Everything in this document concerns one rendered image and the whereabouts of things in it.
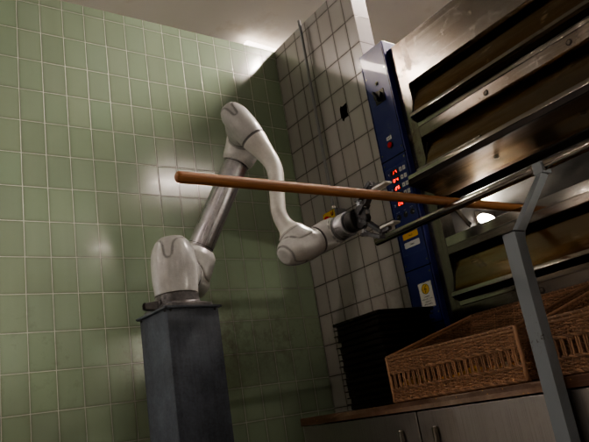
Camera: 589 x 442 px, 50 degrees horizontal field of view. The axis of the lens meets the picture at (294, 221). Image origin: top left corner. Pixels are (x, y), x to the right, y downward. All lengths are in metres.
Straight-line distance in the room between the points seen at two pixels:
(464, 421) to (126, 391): 1.39
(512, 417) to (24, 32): 2.51
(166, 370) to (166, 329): 0.13
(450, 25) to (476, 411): 1.58
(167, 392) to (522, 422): 1.08
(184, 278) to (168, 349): 0.26
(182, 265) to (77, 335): 0.64
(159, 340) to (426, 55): 1.61
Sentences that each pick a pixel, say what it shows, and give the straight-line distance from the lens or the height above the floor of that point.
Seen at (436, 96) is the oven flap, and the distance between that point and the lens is 2.72.
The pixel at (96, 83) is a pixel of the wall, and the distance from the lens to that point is 3.16.
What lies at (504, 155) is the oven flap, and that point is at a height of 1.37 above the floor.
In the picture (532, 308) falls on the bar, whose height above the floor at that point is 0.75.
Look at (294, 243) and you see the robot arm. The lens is 2.15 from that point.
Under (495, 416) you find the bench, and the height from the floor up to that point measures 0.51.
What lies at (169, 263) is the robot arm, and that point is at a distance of 2.25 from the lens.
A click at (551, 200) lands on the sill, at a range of 2.38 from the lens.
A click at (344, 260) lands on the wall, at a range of 3.11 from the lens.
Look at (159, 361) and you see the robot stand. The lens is 2.20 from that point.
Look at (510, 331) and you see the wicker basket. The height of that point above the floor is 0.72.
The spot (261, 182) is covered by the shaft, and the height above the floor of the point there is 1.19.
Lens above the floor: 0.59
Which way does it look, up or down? 17 degrees up
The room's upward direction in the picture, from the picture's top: 9 degrees counter-clockwise
